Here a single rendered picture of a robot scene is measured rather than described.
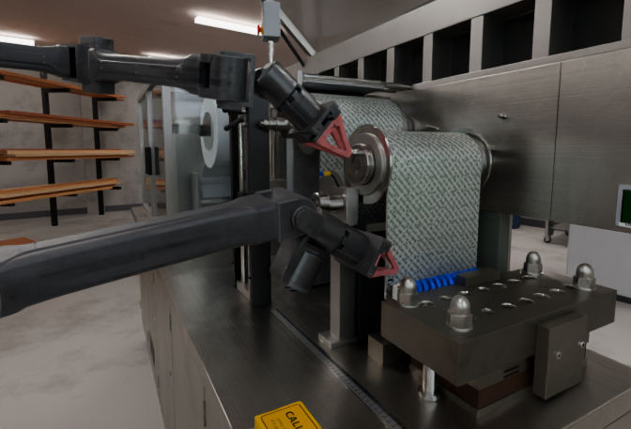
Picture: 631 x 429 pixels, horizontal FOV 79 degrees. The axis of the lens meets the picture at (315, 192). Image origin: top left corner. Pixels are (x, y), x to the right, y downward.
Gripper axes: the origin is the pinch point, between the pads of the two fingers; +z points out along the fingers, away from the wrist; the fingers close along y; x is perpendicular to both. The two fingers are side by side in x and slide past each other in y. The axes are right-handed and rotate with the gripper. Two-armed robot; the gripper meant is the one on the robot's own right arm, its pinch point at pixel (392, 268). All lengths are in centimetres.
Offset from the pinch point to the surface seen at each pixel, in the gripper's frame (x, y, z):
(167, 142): 9, -102, -32
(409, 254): 3.7, 0.3, 2.1
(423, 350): -9.3, 13.7, -1.2
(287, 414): -24.6, 8.4, -14.2
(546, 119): 38.9, 7.4, 13.0
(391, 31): 64, -40, -1
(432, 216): 12.1, 0.3, 3.3
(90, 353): -121, -217, 3
